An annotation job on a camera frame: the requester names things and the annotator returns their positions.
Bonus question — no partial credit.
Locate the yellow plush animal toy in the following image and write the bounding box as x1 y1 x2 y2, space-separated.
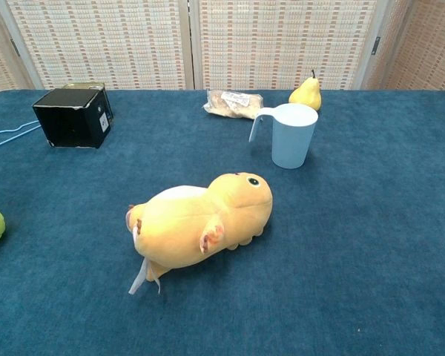
125 171 274 296

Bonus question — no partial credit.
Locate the bread in clear packet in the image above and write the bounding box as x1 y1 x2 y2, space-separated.
202 88 264 120

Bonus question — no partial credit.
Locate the light blue wire hanger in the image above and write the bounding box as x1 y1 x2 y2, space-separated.
0 119 42 154

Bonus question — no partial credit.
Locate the blue table cloth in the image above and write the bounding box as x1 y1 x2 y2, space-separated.
0 88 445 356

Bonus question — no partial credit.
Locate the pale blue handled cup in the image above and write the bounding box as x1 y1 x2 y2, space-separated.
248 102 319 170

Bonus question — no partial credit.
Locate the black box with gold lid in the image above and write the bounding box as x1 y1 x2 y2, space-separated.
32 85 114 149

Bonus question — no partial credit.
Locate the yellow pear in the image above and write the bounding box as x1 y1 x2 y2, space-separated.
288 69 323 111

